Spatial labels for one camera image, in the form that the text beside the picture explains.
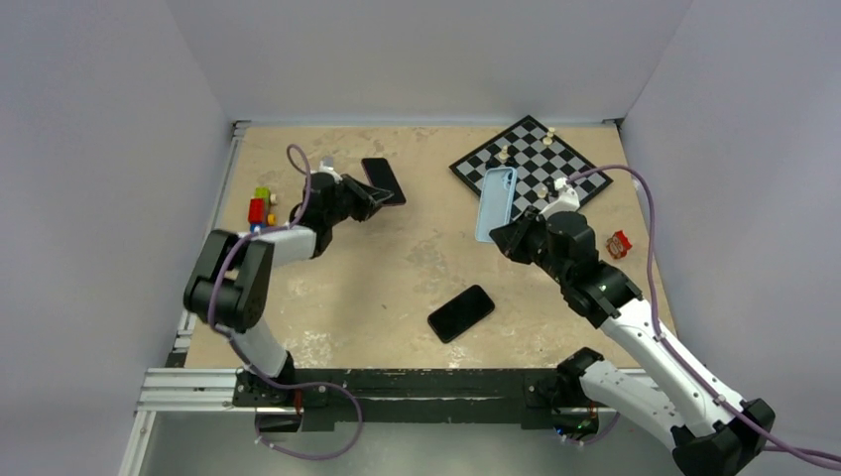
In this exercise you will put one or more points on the light blue phone case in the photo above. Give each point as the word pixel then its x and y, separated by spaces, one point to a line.
pixel 495 201

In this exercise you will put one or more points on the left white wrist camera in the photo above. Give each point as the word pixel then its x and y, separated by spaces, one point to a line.
pixel 326 165

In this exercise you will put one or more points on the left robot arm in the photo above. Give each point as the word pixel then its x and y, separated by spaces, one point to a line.
pixel 228 286

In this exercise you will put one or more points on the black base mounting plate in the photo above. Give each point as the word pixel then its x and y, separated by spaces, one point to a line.
pixel 529 398

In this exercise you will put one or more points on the black white chessboard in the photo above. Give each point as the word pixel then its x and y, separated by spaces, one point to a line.
pixel 535 163

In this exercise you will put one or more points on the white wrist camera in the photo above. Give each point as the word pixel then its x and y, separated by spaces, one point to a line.
pixel 562 197
pixel 326 165

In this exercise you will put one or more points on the black chess piece upper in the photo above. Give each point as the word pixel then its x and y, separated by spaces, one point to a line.
pixel 490 163

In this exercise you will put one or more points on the black phone from case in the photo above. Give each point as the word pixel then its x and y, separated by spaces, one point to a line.
pixel 381 175

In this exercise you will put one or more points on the small red snack packet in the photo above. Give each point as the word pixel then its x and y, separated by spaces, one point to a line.
pixel 618 245

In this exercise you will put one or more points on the colourful toy brick car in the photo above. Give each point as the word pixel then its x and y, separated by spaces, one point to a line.
pixel 261 209

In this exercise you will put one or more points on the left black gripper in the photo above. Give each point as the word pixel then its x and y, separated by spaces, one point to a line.
pixel 366 197

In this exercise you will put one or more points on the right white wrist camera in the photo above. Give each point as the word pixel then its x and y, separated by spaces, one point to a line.
pixel 562 197

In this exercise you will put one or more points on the white chess piece far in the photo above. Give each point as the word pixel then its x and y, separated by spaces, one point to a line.
pixel 550 137

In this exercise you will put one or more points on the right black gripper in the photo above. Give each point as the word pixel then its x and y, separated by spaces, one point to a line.
pixel 511 237

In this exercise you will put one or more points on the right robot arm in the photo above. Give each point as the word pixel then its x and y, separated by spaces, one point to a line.
pixel 709 428

